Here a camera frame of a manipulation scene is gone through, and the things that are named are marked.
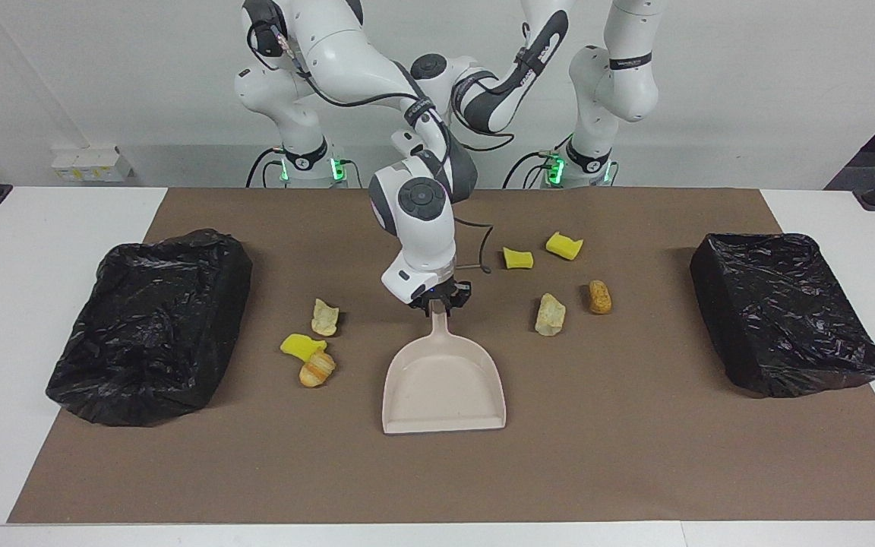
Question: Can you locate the beige plastic dustpan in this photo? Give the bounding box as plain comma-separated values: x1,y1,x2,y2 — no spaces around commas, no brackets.
381,308,507,435

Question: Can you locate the beige foam chunk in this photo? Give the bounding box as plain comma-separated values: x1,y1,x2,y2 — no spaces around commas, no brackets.
311,299,341,337
535,293,567,337

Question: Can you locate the orange striped bread piece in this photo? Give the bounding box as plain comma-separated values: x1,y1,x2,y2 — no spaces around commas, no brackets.
299,350,337,388

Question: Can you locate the black bag lined bin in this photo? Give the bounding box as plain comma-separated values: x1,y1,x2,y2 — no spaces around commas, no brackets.
690,232,875,398
46,229,254,427

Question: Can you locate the brown table mat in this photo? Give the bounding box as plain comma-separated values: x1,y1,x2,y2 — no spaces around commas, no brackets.
8,188,875,525

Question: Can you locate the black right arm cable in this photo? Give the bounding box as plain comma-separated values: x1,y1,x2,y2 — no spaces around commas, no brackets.
246,17,494,276

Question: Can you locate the white wall socket box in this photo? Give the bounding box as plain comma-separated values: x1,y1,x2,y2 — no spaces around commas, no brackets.
52,146,134,183

